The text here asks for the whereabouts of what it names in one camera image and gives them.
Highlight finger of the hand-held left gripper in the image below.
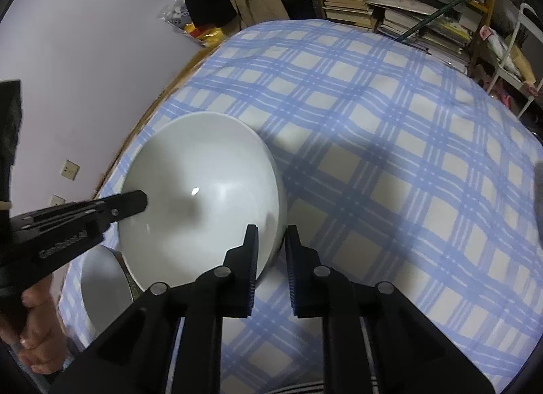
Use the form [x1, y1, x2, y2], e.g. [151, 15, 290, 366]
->
[87, 189, 148, 229]

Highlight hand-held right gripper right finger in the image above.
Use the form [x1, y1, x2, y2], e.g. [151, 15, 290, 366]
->
[285, 224, 495, 394]

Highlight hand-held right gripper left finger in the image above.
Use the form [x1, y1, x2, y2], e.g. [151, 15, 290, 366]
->
[51, 224, 259, 394]

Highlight large white bowl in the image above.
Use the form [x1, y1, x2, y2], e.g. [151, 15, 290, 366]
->
[118, 111, 288, 293]

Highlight small white bowl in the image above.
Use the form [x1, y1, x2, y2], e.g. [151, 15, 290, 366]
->
[80, 245, 143, 337]

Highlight person's left hand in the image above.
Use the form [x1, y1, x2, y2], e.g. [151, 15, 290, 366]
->
[0, 273, 69, 373]

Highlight dark cloth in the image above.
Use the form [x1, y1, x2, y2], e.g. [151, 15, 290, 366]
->
[0, 79, 23, 208]

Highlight blue checkered tablecloth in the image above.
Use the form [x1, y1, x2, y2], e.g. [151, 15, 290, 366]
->
[57, 19, 543, 394]

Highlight yellow bag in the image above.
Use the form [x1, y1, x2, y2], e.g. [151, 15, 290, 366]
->
[184, 22, 232, 47]

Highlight printed plastic bag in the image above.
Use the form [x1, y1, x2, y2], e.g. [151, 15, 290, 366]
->
[159, 0, 200, 32]

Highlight pink slippers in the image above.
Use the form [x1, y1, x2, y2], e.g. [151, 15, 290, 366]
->
[477, 65, 514, 106]

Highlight pile of magazines and papers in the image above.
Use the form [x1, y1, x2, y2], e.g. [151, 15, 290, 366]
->
[369, 0, 480, 72]

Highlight black rod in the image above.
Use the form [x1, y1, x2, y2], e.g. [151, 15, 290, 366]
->
[396, 0, 510, 44]

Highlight tan paper packet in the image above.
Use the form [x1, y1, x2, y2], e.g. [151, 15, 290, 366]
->
[488, 33, 535, 80]

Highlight white trolley cart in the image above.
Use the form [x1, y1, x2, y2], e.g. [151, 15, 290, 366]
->
[484, 2, 543, 119]

